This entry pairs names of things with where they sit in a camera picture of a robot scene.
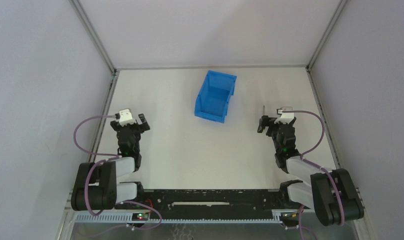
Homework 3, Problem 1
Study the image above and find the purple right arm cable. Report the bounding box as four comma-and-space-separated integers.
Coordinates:
281, 110, 346, 240

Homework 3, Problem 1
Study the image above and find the aluminium frame rail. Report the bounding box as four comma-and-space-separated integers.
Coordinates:
69, 0, 118, 151
305, 0, 350, 168

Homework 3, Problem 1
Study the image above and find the small green-lit circuit board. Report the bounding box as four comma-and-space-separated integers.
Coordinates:
131, 213, 150, 222

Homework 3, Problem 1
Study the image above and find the slotted grey cable duct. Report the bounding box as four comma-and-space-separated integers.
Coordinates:
75, 208, 282, 224

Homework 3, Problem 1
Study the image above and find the aluminium frame rail right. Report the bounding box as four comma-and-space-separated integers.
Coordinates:
305, 0, 350, 168

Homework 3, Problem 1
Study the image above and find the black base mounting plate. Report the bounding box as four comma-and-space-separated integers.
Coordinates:
122, 188, 312, 221

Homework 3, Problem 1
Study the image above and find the blue plastic bin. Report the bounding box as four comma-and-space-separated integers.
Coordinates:
194, 70, 237, 124

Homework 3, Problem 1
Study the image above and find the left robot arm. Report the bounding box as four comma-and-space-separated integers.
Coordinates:
71, 109, 150, 216

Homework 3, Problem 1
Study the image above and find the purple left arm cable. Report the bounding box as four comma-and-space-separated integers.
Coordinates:
72, 114, 163, 231

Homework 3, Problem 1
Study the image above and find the aluminium frame rail left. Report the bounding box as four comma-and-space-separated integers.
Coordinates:
69, 0, 118, 151

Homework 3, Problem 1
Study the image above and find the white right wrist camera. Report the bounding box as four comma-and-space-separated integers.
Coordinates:
274, 106, 295, 124

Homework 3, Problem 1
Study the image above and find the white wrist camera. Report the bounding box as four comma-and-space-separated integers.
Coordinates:
274, 106, 295, 124
117, 108, 137, 127

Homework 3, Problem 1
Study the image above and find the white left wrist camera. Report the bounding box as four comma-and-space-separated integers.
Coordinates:
117, 108, 137, 127

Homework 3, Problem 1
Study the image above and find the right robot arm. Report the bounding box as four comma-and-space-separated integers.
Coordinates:
257, 110, 365, 226

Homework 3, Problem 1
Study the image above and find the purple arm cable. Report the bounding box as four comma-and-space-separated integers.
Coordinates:
281, 110, 346, 240
72, 114, 163, 231

